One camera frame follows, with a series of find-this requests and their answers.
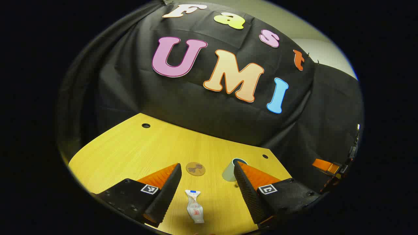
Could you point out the yellow wooden desktop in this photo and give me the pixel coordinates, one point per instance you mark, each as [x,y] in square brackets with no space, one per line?
[130,153]

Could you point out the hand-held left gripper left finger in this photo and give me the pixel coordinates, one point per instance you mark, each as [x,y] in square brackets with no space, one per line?
[168,192]

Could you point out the black backdrop cloth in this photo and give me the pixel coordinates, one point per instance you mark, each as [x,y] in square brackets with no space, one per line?
[196,107]

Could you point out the round brown coaster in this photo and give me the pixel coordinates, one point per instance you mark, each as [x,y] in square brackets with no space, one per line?
[195,169]

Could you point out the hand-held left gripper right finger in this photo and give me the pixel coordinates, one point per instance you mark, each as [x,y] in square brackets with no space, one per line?
[249,195]

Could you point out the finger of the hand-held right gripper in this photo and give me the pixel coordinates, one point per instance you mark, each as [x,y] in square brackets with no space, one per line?
[331,185]
[325,165]

